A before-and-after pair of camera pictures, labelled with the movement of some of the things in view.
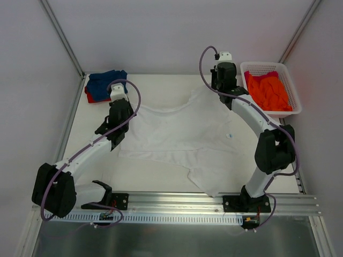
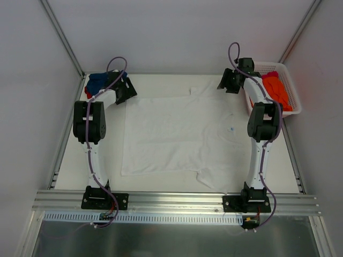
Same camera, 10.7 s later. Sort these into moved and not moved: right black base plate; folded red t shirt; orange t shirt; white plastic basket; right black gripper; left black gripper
Moved: left black gripper; right black gripper
Not moved: orange t shirt; white plastic basket; folded red t shirt; right black base plate
